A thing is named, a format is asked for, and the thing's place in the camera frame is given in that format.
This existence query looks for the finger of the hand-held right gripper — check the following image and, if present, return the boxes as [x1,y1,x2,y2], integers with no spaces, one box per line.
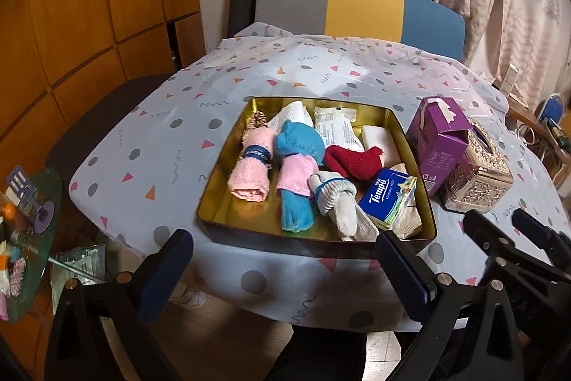
[512,208,571,270]
[463,209,509,263]

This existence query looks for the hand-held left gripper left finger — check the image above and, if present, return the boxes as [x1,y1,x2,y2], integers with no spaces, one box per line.
[45,228,194,381]

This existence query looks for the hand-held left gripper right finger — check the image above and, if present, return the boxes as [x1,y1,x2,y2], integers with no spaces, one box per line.
[375,229,522,381]

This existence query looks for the beige cloth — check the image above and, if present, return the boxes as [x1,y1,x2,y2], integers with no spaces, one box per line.
[393,164,424,240]

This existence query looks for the blue tissue packet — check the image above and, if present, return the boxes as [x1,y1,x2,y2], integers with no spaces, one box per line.
[358,167,418,229]

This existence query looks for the gold tin box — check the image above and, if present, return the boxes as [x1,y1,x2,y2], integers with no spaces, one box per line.
[195,96,439,259]

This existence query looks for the white socks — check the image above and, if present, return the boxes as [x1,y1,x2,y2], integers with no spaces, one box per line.
[308,171,380,241]

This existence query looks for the red sock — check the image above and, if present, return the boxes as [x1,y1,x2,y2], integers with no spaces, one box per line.
[324,145,385,191]

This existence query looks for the pink towel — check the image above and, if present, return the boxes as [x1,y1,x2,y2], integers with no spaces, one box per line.
[229,130,274,201]

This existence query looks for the white soap bar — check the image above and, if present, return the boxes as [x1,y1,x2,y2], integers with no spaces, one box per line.
[361,124,402,167]

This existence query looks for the white wipe packet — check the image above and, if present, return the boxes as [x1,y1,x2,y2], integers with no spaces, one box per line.
[313,106,365,154]

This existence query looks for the blue plush toy pink dress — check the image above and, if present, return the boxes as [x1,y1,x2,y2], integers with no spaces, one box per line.
[273,120,326,234]

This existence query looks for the white waffle cloth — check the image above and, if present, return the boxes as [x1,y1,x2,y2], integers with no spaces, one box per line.
[267,103,315,141]

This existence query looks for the clear plastic bottle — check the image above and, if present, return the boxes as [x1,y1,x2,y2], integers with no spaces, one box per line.
[172,287,208,310]

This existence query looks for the clear plastic bag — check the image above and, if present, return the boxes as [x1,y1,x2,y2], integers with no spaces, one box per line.
[49,245,108,297]

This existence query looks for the purple carton box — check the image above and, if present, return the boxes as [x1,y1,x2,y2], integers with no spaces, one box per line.
[406,96,471,197]

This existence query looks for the person's dark trousers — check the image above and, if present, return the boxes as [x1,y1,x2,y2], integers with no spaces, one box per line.
[268,323,447,381]

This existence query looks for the round glass side table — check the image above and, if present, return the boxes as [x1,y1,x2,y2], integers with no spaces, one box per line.
[0,166,63,324]

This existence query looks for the wooden desk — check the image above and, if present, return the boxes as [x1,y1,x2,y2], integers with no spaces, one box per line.
[506,95,571,181]

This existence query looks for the blue folding chair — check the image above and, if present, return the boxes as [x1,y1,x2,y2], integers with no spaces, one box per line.
[537,93,567,127]

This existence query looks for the purple card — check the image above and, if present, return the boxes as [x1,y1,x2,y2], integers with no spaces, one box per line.
[6,166,55,234]

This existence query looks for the patterned plastic tablecloth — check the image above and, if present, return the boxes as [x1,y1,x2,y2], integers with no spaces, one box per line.
[67,21,571,332]

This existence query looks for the dark grey chair seat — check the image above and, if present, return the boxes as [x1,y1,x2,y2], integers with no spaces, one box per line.
[46,74,177,181]

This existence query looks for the grey yellow blue chair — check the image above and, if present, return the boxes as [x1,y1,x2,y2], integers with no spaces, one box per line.
[254,0,467,62]

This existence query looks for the wooden wardrobe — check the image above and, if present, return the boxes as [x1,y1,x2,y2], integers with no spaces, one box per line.
[0,0,207,185]

